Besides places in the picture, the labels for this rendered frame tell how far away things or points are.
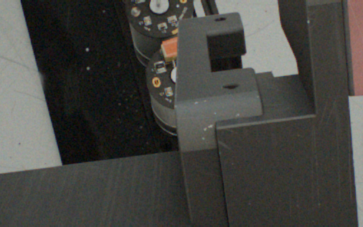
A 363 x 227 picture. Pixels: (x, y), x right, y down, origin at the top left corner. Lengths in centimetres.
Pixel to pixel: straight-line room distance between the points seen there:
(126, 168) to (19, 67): 22
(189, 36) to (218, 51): 1
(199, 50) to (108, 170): 3
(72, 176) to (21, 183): 1
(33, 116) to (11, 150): 2
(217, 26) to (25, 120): 20
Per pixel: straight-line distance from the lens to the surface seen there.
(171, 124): 32
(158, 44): 31
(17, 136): 36
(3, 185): 15
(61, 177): 15
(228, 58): 17
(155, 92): 29
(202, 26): 17
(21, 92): 36
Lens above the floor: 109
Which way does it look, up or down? 75 degrees down
